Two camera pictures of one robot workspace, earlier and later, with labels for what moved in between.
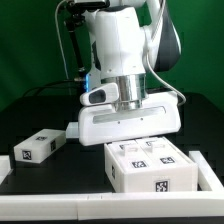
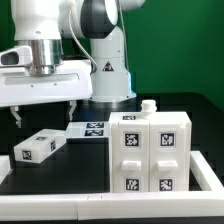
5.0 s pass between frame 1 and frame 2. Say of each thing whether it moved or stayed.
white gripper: moved
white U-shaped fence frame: stayed
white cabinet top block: stayed
